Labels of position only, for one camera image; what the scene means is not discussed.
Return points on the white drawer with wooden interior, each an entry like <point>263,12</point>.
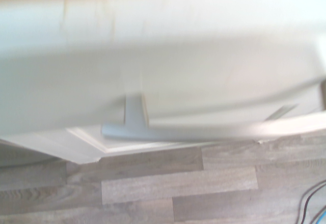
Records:
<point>163,56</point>

